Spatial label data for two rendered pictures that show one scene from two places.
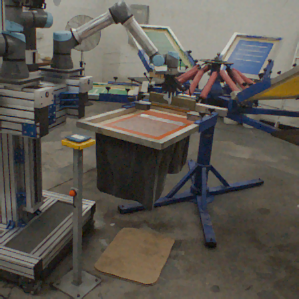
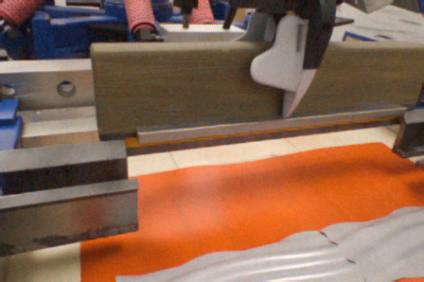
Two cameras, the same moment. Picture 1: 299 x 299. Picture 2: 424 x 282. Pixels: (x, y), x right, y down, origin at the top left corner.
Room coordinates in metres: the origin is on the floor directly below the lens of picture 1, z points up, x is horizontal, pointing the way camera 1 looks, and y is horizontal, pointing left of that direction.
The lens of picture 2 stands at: (2.30, 0.17, 1.17)
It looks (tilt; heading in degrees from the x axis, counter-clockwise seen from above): 27 degrees down; 308
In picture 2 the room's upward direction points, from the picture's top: 4 degrees clockwise
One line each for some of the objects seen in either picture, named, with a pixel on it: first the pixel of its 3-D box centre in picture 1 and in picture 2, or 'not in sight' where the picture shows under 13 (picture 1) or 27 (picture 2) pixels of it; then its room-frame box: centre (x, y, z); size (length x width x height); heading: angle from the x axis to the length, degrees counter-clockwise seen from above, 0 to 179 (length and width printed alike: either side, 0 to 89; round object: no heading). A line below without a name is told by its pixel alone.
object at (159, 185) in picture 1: (172, 165); not in sight; (2.08, -0.16, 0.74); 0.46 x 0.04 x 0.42; 150
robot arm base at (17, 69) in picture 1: (14, 67); not in sight; (1.86, 0.74, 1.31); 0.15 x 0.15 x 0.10
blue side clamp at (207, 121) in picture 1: (205, 122); not in sight; (2.30, -0.36, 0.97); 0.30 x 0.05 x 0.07; 150
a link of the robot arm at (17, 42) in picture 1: (12, 44); not in sight; (1.85, 0.75, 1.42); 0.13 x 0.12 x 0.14; 139
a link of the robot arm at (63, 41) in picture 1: (62, 41); not in sight; (2.34, 0.61, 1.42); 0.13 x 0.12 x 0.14; 0
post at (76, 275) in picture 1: (77, 217); not in sight; (1.79, 0.38, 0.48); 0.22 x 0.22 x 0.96; 60
